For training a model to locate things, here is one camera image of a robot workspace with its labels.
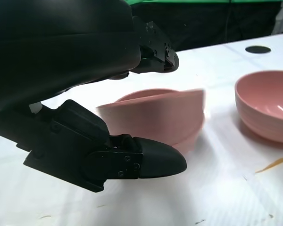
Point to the pink plastic bowl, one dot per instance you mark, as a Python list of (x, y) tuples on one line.
[(187, 144), (261, 117), (153, 115)]

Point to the green backdrop sheet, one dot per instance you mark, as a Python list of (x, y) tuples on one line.
[(179, 2)]

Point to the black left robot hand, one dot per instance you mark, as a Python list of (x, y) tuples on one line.
[(49, 58)]

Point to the black backdrop curtain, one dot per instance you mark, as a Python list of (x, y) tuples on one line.
[(202, 26)]

